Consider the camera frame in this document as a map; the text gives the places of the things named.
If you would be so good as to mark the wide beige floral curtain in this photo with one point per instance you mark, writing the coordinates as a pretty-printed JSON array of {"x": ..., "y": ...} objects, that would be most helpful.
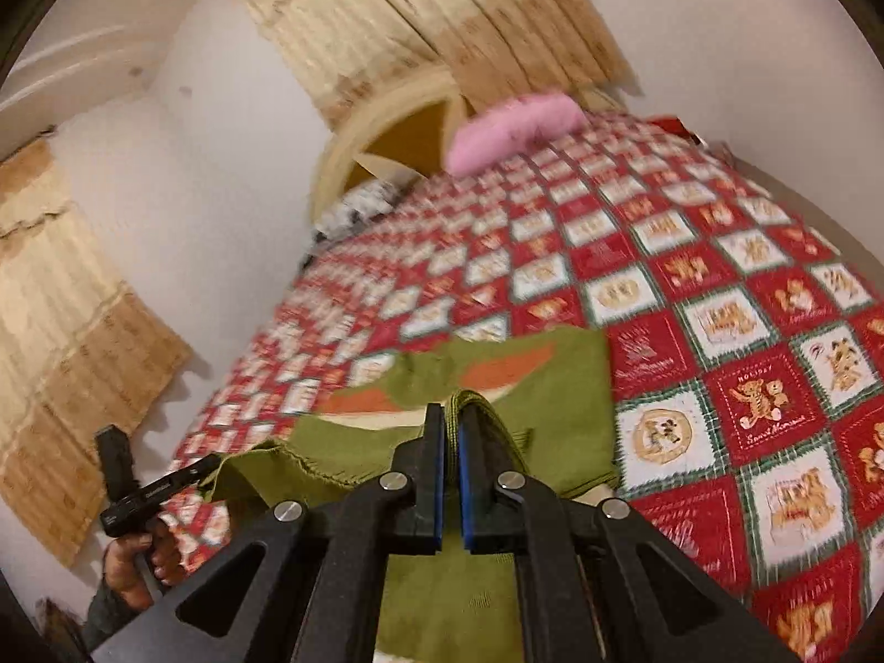
[{"x": 69, "y": 345}]

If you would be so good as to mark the person's left hand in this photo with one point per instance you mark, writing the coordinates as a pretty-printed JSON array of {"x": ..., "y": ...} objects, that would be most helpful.
[{"x": 162, "y": 556}]

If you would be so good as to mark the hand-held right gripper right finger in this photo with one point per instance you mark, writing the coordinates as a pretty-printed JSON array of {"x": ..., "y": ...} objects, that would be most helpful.
[{"x": 469, "y": 483}]

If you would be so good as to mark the pink pillow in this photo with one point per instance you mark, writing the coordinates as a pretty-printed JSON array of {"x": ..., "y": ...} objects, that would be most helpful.
[{"x": 511, "y": 128}]

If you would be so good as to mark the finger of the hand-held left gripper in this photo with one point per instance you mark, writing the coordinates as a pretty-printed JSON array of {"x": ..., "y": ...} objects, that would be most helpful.
[{"x": 204, "y": 475}]

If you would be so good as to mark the cream wooden headboard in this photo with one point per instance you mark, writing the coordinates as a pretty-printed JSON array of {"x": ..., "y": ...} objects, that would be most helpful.
[{"x": 345, "y": 145}]

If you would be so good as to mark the beige floral curtain panel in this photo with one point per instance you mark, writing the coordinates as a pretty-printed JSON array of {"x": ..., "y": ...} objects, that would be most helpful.
[
  {"x": 518, "y": 14},
  {"x": 331, "y": 34}
]

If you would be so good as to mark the person's left forearm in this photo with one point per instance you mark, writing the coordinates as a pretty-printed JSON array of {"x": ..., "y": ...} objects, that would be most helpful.
[{"x": 110, "y": 618}]

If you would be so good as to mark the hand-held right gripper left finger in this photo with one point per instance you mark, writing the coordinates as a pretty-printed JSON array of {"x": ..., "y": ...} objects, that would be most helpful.
[{"x": 436, "y": 518}]

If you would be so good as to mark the green orange striped knit sweater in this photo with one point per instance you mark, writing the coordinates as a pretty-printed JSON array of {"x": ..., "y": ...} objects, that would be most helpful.
[{"x": 552, "y": 393}]

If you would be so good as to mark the grey patterned pillow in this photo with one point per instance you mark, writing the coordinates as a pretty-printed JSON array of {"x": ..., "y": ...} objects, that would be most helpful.
[{"x": 359, "y": 210}]

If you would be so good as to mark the red checked printed bedspread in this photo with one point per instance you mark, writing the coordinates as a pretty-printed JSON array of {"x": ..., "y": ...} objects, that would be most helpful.
[{"x": 760, "y": 331}]

